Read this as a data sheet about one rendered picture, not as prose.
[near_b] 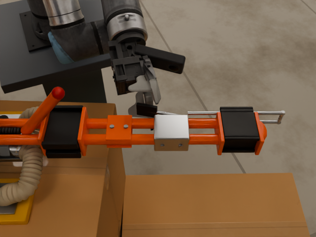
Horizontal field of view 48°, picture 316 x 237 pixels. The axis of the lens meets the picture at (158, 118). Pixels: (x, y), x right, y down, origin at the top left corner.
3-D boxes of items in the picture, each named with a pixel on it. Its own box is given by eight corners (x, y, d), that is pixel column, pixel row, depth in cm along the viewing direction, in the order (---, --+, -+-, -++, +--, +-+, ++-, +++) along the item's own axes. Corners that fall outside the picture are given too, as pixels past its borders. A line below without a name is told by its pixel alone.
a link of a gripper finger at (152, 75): (149, 94, 73) (141, 76, 81) (157, 92, 74) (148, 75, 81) (147, 73, 71) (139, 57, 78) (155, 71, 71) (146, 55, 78)
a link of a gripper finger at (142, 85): (133, 108, 69) (125, 87, 76) (163, 103, 70) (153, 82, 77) (131, 94, 67) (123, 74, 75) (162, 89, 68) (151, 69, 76)
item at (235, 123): (217, 155, 72) (220, 141, 68) (213, 126, 77) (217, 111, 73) (258, 155, 72) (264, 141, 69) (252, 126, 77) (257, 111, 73)
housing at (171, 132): (154, 153, 73) (154, 140, 70) (154, 126, 77) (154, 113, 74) (188, 153, 73) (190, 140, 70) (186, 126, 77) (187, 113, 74)
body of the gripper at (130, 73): (118, 98, 81) (108, 53, 86) (154, 92, 83) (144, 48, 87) (117, 82, 74) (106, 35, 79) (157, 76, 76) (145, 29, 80)
